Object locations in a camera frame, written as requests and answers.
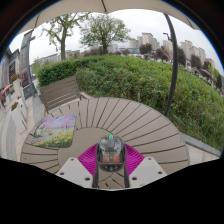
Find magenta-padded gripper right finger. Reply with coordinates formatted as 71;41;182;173
123;143;168;189

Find round leafy tree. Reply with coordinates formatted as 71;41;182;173
79;13;132;55

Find bare-trunk leaning tree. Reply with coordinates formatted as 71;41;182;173
41;12;91;62

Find white planter with flowers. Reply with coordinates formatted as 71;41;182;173
9;101;29;135
9;73;22;98

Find transparent computer mouse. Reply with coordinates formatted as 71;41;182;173
95;134;127;174

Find tall grey sign pillar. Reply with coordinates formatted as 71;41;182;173
19;29;38;100

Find flower print mouse pad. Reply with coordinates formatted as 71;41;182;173
31;114;78;149

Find brown slatted chair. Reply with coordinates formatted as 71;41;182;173
39;75;88;113

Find dark curved umbrella pole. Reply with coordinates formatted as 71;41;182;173
162;13;179;118

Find distant apartment buildings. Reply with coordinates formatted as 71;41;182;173
128;32;216;73

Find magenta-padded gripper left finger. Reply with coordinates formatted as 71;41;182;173
54;143;101;189

